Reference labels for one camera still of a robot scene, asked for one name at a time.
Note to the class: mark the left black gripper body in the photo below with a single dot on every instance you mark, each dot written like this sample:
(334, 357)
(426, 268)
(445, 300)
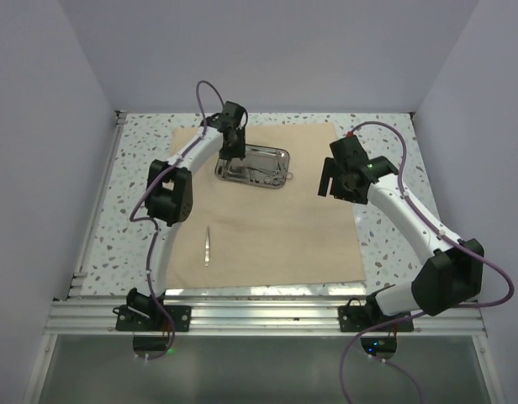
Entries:
(236, 149)

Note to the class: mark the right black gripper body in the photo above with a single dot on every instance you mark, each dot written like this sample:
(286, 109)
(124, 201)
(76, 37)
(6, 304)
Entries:
(339, 187)

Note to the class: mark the steel instrument tray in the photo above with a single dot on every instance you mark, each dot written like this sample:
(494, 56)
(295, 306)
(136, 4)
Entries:
(263, 156)

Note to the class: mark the steel surgical scissors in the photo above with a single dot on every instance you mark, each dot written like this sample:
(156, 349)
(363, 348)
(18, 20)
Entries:
(277, 177)

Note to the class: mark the beige surgical cloth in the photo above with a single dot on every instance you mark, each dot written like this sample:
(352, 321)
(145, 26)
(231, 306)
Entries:
(269, 237)

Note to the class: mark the steel tweezers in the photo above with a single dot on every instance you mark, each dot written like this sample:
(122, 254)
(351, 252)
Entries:
(207, 248)
(234, 168)

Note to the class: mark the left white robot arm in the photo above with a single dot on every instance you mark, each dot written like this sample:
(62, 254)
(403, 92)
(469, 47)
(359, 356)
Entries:
(168, 201)

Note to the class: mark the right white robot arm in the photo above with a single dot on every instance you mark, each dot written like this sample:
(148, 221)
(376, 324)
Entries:
(450, 273)

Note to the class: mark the steel forceps with rings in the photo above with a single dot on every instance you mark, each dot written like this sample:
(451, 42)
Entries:
(257, 174)

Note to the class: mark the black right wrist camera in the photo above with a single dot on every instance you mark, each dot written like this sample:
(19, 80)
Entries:
(348, 152)

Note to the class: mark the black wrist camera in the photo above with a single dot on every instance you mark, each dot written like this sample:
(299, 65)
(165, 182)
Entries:
(234, 114)
(348, 152)

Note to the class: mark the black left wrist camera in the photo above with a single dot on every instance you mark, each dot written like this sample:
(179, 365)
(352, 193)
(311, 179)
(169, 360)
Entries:
(234, 114)

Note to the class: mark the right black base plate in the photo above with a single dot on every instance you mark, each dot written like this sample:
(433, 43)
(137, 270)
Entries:
(357, 316)

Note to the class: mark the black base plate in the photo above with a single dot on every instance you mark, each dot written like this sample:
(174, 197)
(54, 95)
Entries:
(132, 320)
(357, 316)

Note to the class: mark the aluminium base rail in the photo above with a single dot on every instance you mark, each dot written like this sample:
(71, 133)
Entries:
(308, 316)

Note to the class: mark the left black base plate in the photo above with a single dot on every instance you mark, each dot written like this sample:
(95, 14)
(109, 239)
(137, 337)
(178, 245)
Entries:
(132, 320)

